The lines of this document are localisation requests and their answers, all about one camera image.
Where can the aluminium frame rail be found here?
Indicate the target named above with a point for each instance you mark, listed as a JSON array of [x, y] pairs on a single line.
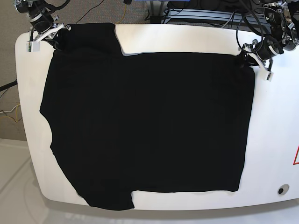
[[213, 16]]

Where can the black T-shirt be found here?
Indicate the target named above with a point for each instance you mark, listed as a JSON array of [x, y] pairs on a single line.
[[157, 122]]

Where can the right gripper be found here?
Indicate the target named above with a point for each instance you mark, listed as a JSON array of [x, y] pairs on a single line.
[[47, 27]]

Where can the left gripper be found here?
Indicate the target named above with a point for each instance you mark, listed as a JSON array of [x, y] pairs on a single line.
[[264, 51]]

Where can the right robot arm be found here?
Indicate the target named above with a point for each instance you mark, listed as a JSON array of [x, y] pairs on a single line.
[[34, 7]]

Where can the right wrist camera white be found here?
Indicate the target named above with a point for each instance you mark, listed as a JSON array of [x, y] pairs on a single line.
[[33, 46]]

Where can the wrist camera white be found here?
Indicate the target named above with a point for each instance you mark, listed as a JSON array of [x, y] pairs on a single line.
[[266, 75], [33, 46]]

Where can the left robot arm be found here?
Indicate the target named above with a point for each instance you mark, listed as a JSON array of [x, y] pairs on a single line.
[[282, 35]]

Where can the round table grommet right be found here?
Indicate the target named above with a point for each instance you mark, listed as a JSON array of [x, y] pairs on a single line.
[[283, 189]]

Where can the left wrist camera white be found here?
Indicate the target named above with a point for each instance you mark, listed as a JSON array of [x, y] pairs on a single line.
[[266, 75]]

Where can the red triangle warning sticker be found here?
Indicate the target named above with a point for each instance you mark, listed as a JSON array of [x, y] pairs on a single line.
[[296, 160]]

